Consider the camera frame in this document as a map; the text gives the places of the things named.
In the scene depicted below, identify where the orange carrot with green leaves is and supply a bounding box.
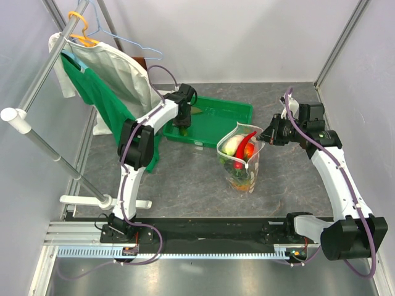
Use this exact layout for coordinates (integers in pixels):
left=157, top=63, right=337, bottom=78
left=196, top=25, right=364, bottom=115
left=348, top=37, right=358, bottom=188
left=227, top=169, right=257, bottom=193

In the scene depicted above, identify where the blue wire hanger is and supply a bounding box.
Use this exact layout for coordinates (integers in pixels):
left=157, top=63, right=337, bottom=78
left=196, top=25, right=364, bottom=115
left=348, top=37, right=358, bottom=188
left=86, top=1, right=164, bottom=60

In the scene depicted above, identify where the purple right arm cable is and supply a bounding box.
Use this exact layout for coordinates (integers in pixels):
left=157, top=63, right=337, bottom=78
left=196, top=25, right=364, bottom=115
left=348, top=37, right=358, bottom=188
left=277, top=86, right=378, bottom=279

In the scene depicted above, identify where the teal clothes hanger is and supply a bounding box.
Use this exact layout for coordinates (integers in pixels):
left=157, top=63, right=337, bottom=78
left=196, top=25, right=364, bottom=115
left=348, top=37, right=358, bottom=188
left=61, top=50, right=88, bottom=73

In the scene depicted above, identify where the silver clothes rack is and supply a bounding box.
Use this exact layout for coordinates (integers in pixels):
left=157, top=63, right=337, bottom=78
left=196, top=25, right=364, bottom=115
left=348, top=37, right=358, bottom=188
left=0, top=0, right=152, bottom=211

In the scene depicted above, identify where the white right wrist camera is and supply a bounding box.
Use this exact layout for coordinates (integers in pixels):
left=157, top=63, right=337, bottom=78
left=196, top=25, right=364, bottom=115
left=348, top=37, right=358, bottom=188
left=280, top=95, right=299, bottom=119

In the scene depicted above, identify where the white t-shirt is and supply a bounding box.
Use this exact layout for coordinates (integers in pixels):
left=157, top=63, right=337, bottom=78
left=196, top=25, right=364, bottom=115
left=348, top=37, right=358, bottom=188
left=53, top=41, right=161, bottom=136

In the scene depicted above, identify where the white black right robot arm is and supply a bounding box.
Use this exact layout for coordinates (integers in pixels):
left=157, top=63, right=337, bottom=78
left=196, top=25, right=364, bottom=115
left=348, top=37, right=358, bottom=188
left=258, top=103, right=388, bottom=261

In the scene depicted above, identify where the green chili pepper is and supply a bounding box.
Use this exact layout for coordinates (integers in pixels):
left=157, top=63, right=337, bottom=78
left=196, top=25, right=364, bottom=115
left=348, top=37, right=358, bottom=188
left=180, top=128, right=188, bottom=136

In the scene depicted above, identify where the orange clothes hanger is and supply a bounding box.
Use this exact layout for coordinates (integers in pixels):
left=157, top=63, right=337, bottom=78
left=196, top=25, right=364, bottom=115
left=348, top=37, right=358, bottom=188
left=67, top=11, right=99, bottom=47

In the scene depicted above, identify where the green plastic tray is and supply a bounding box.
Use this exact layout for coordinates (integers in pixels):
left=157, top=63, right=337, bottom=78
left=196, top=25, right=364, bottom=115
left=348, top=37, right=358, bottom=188
left=162, top=96, right=253, bottom=148

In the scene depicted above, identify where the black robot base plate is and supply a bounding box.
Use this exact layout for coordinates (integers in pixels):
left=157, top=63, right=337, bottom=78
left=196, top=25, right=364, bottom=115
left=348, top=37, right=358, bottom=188
left=100, top=218, right=316, bottom=248

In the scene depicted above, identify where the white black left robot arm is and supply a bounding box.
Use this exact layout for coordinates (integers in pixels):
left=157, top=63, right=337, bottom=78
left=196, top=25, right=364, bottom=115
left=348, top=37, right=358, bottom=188
left=107, top=83, right=198, bottom=242

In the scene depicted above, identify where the white slotted cable duct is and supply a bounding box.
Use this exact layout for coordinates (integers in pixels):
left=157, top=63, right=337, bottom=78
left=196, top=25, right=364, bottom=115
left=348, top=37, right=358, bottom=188
left=57, top=245, right=300, bottom=260

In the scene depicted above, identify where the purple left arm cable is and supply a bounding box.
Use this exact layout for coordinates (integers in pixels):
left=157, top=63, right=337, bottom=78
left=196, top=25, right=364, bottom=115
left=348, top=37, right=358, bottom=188
left=54, top=65, right=180, bottom=281

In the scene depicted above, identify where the clear dotted zip top bag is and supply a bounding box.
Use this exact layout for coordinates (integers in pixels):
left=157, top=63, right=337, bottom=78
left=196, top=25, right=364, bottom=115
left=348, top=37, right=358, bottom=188
left=216, top=123, right=265, bottom=193

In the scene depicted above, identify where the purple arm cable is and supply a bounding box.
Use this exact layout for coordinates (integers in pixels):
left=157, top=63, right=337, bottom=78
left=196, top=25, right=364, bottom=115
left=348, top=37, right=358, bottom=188
left=54, top=65, right=180, bottom=281
left=277, top=86, right=378, bottom=279

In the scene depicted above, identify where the red chili pepper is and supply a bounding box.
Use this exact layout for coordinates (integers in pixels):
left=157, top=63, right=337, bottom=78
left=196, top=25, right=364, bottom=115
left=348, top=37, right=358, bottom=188
left=234, top=131, right=257, bottom=169

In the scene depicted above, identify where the white radish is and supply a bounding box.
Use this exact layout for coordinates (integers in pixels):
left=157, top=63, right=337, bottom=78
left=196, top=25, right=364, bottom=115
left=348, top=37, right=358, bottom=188
left=222, top=134, right=246, bottom=156

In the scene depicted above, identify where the green t-shirt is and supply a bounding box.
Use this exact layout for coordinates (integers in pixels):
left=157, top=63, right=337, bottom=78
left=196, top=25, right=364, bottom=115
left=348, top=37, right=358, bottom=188
left=60, top=51, right=162, bottom=174

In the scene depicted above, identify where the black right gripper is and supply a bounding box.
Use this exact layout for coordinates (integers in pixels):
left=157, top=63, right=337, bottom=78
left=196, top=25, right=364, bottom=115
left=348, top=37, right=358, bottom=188
left=257, top=113, right=306, bottom=146

